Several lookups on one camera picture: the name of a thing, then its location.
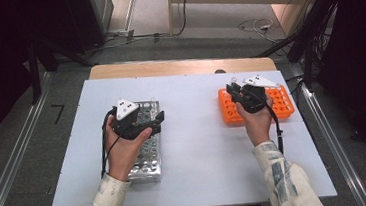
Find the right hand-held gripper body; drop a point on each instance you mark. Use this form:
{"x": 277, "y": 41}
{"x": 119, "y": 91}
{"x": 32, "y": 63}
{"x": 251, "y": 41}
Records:
{"x": 254, "y": 98}

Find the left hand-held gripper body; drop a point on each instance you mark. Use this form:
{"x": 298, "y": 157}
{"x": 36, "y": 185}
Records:
{"x": 128, "y": 126}

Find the clear test tube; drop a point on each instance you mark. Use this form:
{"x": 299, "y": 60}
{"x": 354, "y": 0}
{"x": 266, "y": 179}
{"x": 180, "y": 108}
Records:
{"x": 152, "y": 100}
{"x": 233, "y": 79}

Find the metal test tube rack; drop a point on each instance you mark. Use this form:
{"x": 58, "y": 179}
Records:
{"x": 149, "y": 156}

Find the orange test tube rack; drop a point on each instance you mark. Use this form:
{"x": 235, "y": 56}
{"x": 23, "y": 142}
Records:
{"x": 285, "y": 104}

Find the person's left hand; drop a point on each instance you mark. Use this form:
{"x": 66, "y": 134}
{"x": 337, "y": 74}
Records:
{"x": 121, "y": 153}

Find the person's right hand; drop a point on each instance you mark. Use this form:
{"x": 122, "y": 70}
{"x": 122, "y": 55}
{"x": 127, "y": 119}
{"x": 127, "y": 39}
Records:
{"x": 260, "y": 126}

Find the wooden table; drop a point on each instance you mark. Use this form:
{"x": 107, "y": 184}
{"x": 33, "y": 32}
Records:
{"x": 174, "y": 67}

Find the white board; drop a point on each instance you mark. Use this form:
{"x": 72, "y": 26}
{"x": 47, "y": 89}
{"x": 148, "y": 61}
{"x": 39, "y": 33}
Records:
{"x": 202, "y": 161}

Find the grey cabinet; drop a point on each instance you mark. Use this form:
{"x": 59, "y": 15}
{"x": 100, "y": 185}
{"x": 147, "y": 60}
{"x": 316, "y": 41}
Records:
{"x": 102, "y": 9}

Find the metal floor rail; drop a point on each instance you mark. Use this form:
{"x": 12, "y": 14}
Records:
{"x": 334, "y": 136}
{"x": 9, "y": 165}

